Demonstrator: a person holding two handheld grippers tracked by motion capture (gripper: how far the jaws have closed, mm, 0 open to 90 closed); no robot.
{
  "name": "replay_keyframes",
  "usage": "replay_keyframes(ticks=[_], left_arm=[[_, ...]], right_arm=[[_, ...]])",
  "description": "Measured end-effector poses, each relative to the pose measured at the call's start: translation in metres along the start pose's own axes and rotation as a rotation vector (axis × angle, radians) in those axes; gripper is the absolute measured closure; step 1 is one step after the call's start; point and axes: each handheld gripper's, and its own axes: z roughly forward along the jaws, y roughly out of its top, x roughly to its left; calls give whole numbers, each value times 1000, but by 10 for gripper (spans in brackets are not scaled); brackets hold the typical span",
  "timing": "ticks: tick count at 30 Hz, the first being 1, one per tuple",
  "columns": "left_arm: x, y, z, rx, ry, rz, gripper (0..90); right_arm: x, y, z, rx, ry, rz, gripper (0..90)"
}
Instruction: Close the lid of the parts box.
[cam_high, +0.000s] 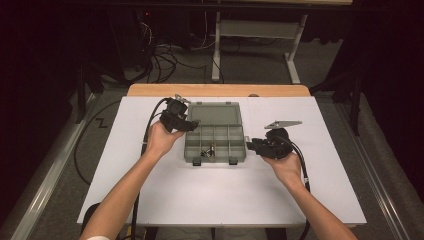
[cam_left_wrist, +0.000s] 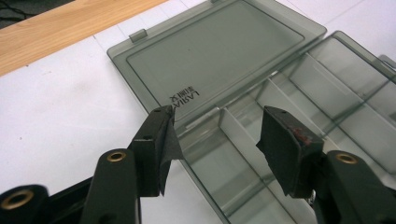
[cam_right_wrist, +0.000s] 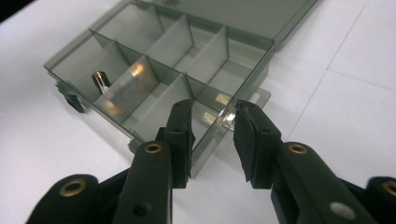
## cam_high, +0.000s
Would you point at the grey plastic compartment box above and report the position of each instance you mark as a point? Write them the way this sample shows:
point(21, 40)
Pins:
point(213, 115)

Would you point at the white metal desk frame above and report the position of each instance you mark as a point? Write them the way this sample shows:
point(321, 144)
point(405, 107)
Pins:
point(256, 29)

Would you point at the black metal stand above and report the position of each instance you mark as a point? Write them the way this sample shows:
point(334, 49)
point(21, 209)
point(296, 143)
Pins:
point(81, 96)
point(356, 106)

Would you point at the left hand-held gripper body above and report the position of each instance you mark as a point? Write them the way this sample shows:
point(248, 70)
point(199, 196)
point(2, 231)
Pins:
point(174, 111)

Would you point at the person's left hand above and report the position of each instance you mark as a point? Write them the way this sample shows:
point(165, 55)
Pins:
point(160, 141)

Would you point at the black chair armrest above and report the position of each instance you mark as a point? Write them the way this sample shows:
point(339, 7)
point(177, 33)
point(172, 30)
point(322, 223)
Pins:
point(87, 216)

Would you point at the person's right hand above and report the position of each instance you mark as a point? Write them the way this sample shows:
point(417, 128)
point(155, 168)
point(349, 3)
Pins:
point(288, 168)

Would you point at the white sleeve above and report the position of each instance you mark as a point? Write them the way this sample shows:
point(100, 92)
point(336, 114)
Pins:
point(98, 238)

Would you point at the dark curtain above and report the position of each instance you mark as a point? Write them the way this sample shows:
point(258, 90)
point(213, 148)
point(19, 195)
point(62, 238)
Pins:
point(396, 83)

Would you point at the metal floor rail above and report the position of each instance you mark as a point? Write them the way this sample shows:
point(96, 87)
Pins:
point(373, 173)
point(50, 180)

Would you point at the dark equipment box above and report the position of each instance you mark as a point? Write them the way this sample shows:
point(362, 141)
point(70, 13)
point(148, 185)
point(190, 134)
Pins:
point(128, 40)

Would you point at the wooden table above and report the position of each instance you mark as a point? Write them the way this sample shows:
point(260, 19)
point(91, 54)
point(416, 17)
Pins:
point(216, 90)

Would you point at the white table cover board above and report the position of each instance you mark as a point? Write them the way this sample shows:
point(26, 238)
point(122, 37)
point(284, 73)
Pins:
point(200, 193)

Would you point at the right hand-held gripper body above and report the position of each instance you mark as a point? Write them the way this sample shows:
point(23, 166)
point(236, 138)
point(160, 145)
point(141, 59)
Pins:
point(278, 145)

